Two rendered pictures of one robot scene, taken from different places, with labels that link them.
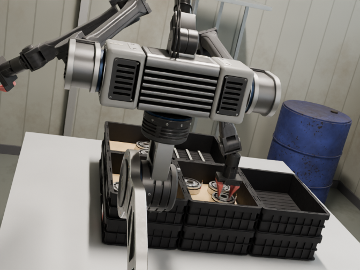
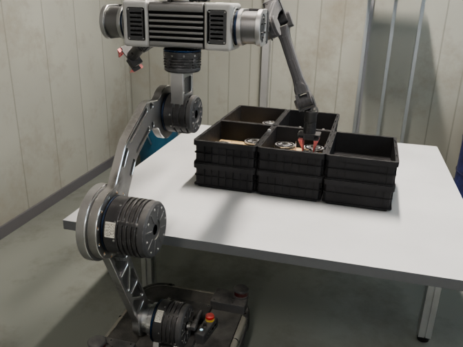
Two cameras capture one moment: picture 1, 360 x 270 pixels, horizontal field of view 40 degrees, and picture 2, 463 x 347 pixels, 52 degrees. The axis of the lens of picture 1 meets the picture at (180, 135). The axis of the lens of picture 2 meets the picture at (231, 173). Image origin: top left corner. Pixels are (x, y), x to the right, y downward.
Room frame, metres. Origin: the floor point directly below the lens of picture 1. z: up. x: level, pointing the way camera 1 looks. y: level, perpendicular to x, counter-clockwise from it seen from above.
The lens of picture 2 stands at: (-0.12, -0.98, 1.55)
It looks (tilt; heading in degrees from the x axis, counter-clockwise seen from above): 20 degrees down; 30
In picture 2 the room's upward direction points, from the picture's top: 2 degrees clockwise
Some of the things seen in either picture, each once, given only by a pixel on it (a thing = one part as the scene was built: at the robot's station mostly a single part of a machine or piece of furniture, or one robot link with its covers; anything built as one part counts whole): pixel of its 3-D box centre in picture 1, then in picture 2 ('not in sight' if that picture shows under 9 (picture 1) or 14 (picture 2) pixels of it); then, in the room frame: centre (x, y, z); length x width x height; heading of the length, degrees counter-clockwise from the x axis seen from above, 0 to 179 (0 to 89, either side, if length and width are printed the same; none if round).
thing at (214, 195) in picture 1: (223, 197); not in sight; (1.92, -0.24, 0.86); 0.10 x 0.10 x 0.01
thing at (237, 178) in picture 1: (230, 172); (309, 129); (1.92, -0.24, 0.98); 0.10 x 0.07 x 0.07; 103
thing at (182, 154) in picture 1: (194, 157); (308, 130); (2.29, -0.09, 0.87); 0.40 x 0.30 x 0.11; 14
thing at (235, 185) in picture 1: (228, 187); (311, 143); (1.92, -0.25, 0.91); 0.07 x 0.07 x 0.09; 13
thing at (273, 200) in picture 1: (276, 202); (361, 158); (1.98, -0.48, 0.87); 0.40 x 0.30 x 0.11; 14
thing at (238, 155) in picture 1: (232, 158); (310, 116); (1.92, -0.24, 1.04); 0.07 x 0.06 x 0.07; 16
